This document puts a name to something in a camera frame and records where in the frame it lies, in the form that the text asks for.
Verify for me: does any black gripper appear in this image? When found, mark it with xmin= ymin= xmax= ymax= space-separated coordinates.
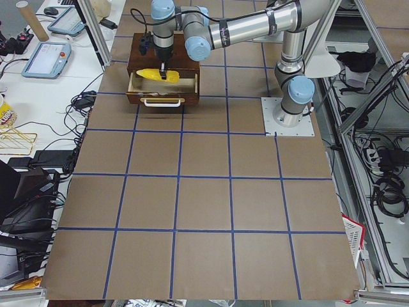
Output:
xmin=154 ymin=45 xmax=174 ymax=80

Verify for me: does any yellow corn cob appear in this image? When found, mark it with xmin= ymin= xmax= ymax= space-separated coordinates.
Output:
xmin=136 ymin=68 xmax=180 ymax=83

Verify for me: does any light wood drawer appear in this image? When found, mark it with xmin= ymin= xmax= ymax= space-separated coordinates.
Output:
xmin=127 ymin=68 xmax=200 ymax=107

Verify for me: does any dark wooden drawer cabinet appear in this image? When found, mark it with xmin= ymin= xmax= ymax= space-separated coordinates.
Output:
xmin=127 ymin=33 xmax=200 ymax=78

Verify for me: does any black power adapter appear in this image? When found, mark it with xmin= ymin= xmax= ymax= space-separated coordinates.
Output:
xmin=100 ymin=18 xmax=118 ymax=29

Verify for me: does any blue teach pendant far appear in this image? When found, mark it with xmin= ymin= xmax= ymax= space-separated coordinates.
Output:
xmin=47 ymin=6 xmax=84 ymax=36

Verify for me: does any blue teach pendant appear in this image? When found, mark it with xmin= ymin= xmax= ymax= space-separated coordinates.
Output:
xmin=21 ymin=42 xmax=72 ymax=79
xmin=47 ymin=6 xmax=84 ymax=36

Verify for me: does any blue teach pendant near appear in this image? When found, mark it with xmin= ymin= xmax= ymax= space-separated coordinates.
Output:
xmin=21 ymin=42 xmax=72 ymax=79

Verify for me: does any cardboard tube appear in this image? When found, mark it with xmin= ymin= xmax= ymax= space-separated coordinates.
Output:
xmin=15 ymin=1 xmax=49 ymax=42

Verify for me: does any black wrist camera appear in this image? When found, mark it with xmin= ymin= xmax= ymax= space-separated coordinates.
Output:
xmin=139 ymin=31 xmax=153 ymax=56

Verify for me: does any aluminium frame post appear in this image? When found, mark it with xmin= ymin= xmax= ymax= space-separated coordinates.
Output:
xmin=75 ymin=0 xmax=111 ymax=67

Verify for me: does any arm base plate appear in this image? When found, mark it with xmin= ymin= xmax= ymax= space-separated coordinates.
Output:
xmin=261 ymin=97 xmax=314 ymax=137

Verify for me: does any gold wire basket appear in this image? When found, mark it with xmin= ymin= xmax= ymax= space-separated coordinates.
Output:
xmin=1 ymin=127 xmax=38 ymax=155

